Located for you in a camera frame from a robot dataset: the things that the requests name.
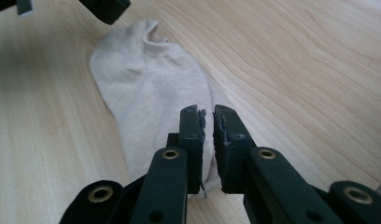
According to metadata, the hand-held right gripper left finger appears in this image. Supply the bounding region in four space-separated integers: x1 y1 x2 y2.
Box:
166 105 207 195

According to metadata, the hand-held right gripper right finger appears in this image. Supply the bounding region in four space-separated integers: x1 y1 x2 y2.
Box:
212 105 258 194

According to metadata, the beige ankle sock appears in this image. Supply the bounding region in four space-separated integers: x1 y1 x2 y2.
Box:
89 19 224 199

